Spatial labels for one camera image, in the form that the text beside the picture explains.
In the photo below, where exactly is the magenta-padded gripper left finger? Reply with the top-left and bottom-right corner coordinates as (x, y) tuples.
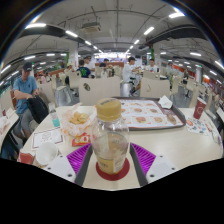
(43, 143), (94, 187)

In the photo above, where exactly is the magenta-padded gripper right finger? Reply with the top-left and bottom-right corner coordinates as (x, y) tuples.
(129, 142), (178, 187)

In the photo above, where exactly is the clear tea bottle tan cap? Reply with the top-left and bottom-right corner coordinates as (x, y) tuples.
(90, 97), (130, 175)

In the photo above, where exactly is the small red sauce packet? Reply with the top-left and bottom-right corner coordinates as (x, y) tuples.
(71, 132), (92, 147)

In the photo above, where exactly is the flat round red coaster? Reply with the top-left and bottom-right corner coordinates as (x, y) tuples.
(95, 157), (131, 182)

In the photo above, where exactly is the paper bag of fries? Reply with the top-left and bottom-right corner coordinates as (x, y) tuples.
(60, 103), (98, 138)

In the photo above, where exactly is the printed paper tray liner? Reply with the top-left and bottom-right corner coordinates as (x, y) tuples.
(119, 98), (184, 129)

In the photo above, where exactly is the small clear bottle teal label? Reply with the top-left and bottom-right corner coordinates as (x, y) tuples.
(48, 102), (62, 129)

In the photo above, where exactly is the red cardboard carton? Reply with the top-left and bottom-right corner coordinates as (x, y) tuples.
(17, 150), (37, 166)

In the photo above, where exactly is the crumpled white napkin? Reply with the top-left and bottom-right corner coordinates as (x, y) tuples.
(157, 95), (174, 110)

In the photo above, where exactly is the colourful sticker sheet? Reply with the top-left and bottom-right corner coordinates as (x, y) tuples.
(185, 116), (209, 136)

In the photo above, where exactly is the black backpack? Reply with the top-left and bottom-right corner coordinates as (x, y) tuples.
(26, 95), (50, 125)

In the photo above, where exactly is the beige chair with round hole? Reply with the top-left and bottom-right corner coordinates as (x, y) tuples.
(139, 77), (172, 99)
(78, 76), (122, 107)

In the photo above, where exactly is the red paper cup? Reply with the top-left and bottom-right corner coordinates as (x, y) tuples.
(193, 97), (208, 120)

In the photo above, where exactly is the neighbouring table with food tray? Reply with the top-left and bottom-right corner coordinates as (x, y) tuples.
(0, 108), (21, 146)

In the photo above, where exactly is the group of beige chairs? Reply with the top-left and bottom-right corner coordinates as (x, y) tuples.
(36, 63), (224, 111)

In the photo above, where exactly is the person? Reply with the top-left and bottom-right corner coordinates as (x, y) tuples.
(75, 59), (93, 79)
(145, 58), (159, 74)
(83, 55), (98, 71)
(121, 56), (141, 94)
(12, 62), (43, 139)

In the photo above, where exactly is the ceiling air conditioner unit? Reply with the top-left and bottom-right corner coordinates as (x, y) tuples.
(80, 21), (102, 33)

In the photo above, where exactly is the group of ceiling lights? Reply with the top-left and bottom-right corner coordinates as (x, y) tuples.
(0, 11), (224, 76)

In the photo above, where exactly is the patterned white mug gold handle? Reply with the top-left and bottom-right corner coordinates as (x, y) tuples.
(34, 142), (59, 168)

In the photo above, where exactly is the white card with red frame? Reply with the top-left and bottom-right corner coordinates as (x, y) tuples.
(30, 127), (66, 151)

